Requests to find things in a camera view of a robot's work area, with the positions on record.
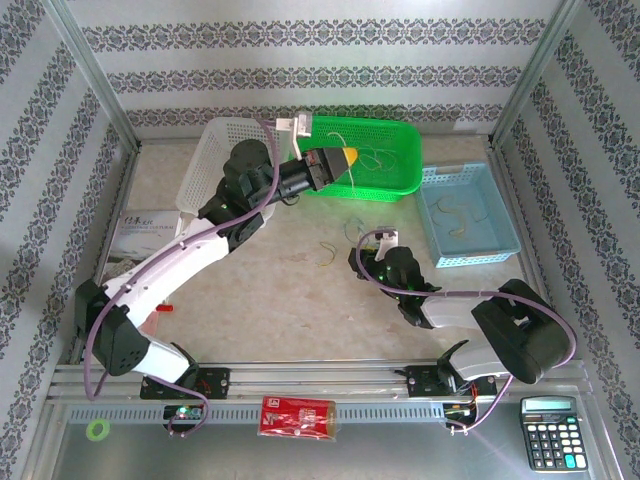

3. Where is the yellow rubber band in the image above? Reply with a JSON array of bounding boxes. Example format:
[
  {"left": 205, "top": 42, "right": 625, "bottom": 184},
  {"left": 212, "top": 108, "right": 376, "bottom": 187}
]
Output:
[
  {"left": 327, "top": 130, "right": 362, "bottom": 197},
  {"left": 358, "top": 143, "right": 397, "bottom": 172}
]

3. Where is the olive rubber band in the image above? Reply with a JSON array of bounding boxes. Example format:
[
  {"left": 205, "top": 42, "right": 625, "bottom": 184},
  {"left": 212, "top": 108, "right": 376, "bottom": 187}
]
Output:
[{"left": 432, "top": 196, "right": 489, "bottom": 224}]

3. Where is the white perforated plastic basket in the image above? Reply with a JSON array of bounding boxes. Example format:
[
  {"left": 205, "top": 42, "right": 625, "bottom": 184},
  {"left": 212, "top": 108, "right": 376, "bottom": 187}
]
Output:
[{"left": 175, "top": 117, "right": 295, "bottom": 229}]

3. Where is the green perforated plastic basket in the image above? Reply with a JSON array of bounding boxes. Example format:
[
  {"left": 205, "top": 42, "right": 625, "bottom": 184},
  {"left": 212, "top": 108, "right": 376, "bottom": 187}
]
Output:
[{"left": 286, "top": 115, "right": 424, "bottom": 204}]

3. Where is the grey photo cover book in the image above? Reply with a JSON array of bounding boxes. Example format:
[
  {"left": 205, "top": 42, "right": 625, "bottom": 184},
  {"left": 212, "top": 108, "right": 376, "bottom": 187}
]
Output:
[{"left": 107, "top": 209, "right": 184, "bottom": 266}]

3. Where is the blue perforated plastic basket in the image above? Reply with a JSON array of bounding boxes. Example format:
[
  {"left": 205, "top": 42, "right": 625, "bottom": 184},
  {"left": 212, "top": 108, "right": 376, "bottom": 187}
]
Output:
[{"left": 415, "top": 161, "right": 521, "bottom": 270}]

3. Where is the small controller circuit board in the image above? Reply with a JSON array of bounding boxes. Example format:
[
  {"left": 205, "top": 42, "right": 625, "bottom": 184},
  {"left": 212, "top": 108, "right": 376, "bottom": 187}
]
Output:
[
  {"left": 442, "top": 402, "right": 479, "bottom": 426},
  {"left": 163, "top": 403, "right": 204, "bottom": 421}
]

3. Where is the red foil packet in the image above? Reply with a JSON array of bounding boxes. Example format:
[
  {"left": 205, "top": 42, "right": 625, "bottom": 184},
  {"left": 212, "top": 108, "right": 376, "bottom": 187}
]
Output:
[{"left": 257, "top": 394, "right": 339, "bottom": 442}]

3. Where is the black desk calculator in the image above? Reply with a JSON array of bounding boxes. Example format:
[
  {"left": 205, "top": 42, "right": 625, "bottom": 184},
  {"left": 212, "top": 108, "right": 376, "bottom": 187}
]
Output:
[{"left": 519, "top": 395, "right": 587, "bottom": 472}]

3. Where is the green tape roll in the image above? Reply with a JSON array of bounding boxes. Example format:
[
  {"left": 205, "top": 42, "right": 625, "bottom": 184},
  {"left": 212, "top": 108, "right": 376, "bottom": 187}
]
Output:
[{"left": 85, "top": 418, "right": 112, "bottom": 443}]

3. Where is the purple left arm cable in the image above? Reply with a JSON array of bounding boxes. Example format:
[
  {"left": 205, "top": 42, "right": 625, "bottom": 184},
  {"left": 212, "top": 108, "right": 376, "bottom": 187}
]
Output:
[{"left": 83, "top": 115, "right": 281, "bottom": 439}]

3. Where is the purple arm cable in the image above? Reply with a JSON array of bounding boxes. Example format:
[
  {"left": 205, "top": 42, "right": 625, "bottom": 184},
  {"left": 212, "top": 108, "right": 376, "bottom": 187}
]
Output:
[
  {"left": 355, "top": 228, "right": 579, "bottom": 435},
  {"left": 83, "top": 115, "right": 281, "bottom": 439}
]

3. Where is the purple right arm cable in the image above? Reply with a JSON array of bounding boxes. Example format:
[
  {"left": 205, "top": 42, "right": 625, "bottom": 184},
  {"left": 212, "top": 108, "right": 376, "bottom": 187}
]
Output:
[{"left": 355, "top": 228, "right": 579, "bottom": 435}]

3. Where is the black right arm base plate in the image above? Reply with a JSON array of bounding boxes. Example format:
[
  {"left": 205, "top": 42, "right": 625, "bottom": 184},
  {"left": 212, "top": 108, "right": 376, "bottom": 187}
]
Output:
[{"left": 404, "top": 364, "right": 499, "bottom": 400}]

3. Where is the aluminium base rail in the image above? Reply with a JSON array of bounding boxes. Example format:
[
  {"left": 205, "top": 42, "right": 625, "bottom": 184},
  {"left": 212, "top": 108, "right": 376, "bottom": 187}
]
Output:
[{"left": 47, "top": 360, "right": 587, "bottom": 404}]

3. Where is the aluminium side rail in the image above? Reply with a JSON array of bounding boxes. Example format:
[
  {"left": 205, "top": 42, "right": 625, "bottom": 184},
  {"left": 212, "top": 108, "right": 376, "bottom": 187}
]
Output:
[
  {"left": 67, "top": 142, "right": 144, "bottom": 364},
  {"left": 488, "top": 142, "right": 569, "bottom": 360}
]

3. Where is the grey slotted cable duct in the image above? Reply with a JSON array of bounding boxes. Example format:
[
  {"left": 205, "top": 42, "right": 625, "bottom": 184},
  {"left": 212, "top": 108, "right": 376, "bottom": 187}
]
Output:
[{"left": 67, "top": 402, "right": 451, "bottom": 425}]

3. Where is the aluminium frame post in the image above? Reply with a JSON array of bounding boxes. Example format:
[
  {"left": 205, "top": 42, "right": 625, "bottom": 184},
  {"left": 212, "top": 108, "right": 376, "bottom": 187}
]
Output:
[
  {"left": 42, "top": 0, "right": 142, "bottom": 151},
  {"left": 489, "top": 0, "right": 591, "bottom": 149}
]

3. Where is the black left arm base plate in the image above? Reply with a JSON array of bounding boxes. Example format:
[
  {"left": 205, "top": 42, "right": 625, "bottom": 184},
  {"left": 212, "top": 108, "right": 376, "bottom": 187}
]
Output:
[{"left": 139, "top": 367, "right": 232, "bottom": 401}]

